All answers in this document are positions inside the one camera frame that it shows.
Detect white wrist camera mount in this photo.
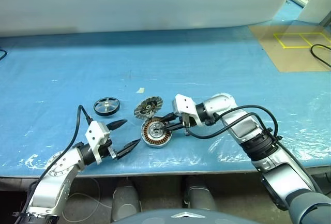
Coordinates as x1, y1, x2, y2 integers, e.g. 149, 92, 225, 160
171, 94, 199, 126
85, 121, 111, 163

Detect white flat object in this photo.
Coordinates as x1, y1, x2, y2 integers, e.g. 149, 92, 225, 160
285, 0, 311, 7

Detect silver motor housing copper windings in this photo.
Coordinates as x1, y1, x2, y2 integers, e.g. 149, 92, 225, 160
140, 117, 173, 148

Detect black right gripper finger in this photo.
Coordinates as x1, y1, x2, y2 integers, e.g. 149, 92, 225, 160
160, 122, 186, 132
157, 114, 180, 124

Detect brown cardboard sheet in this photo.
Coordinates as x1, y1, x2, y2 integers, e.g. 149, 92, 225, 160
248, 24, 331, 73

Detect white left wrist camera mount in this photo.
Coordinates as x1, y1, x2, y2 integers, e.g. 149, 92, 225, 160
85, 121, 111, 163

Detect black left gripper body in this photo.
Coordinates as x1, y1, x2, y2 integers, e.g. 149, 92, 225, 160
99, 138, 122, 160

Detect black looped cable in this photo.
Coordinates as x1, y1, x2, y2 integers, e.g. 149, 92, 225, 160
310, 43, 331, 69

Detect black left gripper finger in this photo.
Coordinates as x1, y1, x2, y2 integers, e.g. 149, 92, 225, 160
117, 138, 141, 160
106, 119, 128, 131

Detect grey rounded shape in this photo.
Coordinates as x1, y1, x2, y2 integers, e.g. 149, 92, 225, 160
111, 180, 142, 222
184, 177, 217, 212

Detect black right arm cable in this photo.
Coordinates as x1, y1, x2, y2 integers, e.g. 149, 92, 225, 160
184, 104, 282, 142

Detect white upright panel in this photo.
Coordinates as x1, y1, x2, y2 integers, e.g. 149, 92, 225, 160
297, 0, 331, 25

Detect grey robot torso silver emblem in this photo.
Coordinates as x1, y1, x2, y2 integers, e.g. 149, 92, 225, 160
111, 204, 259, 224

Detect blue plastic table cover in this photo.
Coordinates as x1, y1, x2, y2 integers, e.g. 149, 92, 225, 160
0, 0, 331, 177

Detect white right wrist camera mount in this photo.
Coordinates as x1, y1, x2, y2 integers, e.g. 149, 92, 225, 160
171, 94, 199, 126

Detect white foam backdrop sheet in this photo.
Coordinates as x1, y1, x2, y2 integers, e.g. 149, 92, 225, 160
0, 0, 303, 37

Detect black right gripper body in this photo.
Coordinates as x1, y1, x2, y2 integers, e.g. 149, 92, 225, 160
178, 112, 198, 136

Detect round silver motor lid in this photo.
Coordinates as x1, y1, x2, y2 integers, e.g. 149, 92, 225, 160
133, 96, 163, 119

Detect silver spoked rotor black rim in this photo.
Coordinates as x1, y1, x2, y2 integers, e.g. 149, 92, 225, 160
93, 96, 121, 117

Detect thin white wire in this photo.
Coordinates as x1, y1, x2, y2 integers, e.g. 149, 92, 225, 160
62, 178, 114, 222

